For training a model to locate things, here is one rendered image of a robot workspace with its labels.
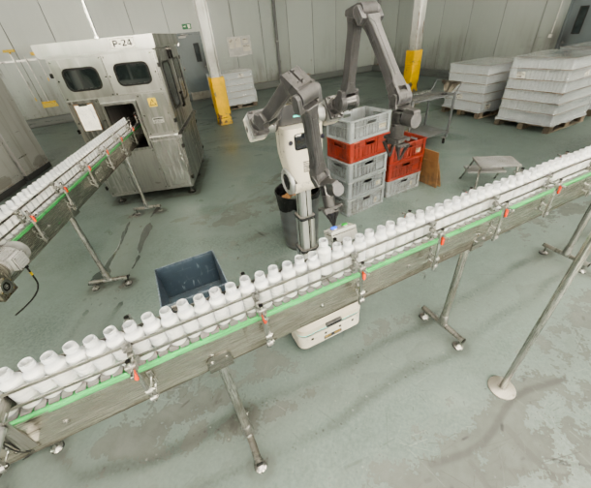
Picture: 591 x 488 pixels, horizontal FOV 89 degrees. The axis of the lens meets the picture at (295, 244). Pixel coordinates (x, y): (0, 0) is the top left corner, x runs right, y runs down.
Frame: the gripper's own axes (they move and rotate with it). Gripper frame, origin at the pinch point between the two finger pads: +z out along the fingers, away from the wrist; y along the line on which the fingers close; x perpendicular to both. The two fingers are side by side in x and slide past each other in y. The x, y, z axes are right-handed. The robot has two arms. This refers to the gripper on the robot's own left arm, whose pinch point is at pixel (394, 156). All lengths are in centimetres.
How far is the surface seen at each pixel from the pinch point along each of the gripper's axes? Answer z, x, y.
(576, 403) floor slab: 141, -75, -89
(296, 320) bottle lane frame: 51, 65, -20
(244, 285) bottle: 25, 83, -16
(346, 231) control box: 29.4, 27.4, -2.2
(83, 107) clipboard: 4, 156, 376
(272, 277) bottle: 26, 71, -16
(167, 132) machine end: 45, 72, 350
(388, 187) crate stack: 125, -158, 170
